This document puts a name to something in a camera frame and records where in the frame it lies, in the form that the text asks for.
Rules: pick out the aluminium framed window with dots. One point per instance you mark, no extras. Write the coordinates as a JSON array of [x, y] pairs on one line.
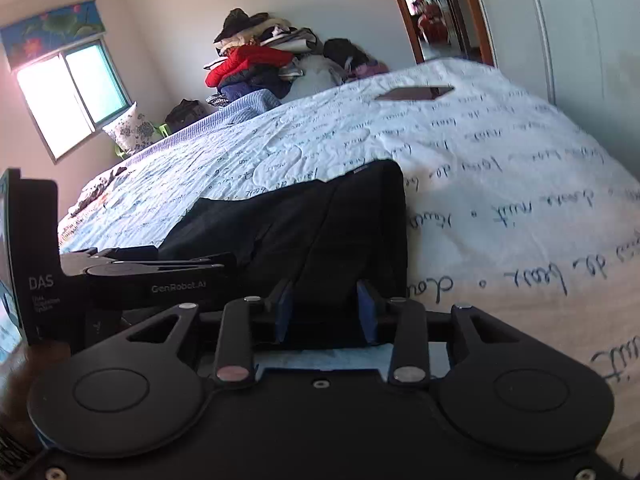
[[75, 100]]

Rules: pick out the brown wooden door frame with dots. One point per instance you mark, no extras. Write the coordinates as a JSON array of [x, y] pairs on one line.
[[480, 20]]

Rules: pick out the grey-white cloth bundle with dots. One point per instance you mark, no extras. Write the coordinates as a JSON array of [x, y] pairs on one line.
[[315, 79]]

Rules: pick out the beige and white clothes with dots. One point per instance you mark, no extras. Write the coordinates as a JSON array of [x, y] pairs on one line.
[[285, 35]]

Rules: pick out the black smartphone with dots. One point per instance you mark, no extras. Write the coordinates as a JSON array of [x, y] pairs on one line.
[[412, 93]]

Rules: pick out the floral roller blind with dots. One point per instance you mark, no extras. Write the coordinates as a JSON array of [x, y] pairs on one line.
[[50, 32]]

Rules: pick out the navy puffer jacket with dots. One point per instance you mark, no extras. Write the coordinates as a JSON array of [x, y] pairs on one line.
[[255, 85]]

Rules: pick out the black pants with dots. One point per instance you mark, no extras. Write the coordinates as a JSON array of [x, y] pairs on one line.
[[310, 230]]

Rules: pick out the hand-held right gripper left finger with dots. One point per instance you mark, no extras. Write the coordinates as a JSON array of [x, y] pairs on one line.
[[285, 317]]

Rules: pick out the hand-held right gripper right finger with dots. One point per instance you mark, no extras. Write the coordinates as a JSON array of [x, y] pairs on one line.
[[367, 317]]

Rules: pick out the black jacket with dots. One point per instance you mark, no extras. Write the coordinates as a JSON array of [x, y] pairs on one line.
[[240, 22]]

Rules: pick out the purple cloth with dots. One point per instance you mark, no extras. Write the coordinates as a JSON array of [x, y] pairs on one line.
[[371, 67]]

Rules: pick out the white script-printed bedspread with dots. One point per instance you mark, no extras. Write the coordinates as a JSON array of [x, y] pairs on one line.
[[475, 185]]

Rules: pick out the black duffel bag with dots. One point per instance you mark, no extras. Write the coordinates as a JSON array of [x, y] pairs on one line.
[[185, 112]]

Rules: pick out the floral pillow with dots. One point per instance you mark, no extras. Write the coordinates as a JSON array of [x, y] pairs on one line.
[[131, 127]]

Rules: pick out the black backpack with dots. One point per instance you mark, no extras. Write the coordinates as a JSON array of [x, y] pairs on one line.
[[342, 52]]

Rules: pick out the blue knitted blanket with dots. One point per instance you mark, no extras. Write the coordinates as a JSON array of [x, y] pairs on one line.
[[240, 106]]

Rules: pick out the red puffer jacket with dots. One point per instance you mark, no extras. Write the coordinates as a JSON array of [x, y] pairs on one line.
[[245, 62]]

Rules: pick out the frosted glass wardrobe door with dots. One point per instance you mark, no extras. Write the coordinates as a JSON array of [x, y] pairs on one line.
[[575, 35]]

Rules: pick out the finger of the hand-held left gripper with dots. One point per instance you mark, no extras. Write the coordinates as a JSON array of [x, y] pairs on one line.
[[150, 257]]

